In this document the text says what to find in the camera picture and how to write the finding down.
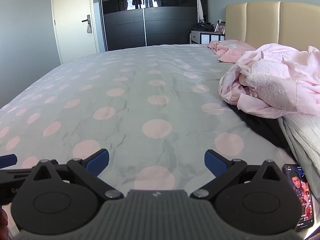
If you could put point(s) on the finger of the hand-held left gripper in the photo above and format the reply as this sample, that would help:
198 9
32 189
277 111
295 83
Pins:
7 160

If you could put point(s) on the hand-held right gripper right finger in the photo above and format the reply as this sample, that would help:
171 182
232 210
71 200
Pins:
215 162

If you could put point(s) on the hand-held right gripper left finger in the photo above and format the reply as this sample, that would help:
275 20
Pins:
97 161

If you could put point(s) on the pink embroidered lace garment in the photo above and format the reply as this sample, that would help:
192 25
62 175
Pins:
287 67

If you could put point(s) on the white hanging clothes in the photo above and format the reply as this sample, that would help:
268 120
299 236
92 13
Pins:
200 5

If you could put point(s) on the person's left hand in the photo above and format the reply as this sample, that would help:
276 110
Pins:
3 221

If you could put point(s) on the black garment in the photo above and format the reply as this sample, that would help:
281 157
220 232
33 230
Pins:
265 130

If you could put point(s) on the polka dot bed blanket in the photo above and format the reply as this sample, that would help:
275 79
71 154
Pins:
125 105

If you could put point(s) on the smartphone with lit screen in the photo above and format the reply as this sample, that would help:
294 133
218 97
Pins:
300 197

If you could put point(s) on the white textured cloth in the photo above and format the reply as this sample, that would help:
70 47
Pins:
305 135

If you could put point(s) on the pink garment near headboard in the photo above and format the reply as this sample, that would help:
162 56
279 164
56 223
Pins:
232 50

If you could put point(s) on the grey white nightstand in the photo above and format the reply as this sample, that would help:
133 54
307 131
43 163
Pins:
205 38

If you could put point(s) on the small patterned hanging bag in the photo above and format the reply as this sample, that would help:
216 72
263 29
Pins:
88 27

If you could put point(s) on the black bag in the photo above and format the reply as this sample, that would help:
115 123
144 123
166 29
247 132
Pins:
203 27

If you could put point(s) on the dark sliding door wardrobe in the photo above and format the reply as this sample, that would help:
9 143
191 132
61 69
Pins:
162 27

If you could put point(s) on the white room door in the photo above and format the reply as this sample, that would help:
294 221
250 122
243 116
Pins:
72 17

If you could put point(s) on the beige padded headboard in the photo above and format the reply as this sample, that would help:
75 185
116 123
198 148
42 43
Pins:
275 22

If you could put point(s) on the photo frame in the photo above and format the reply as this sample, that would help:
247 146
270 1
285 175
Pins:
220 28

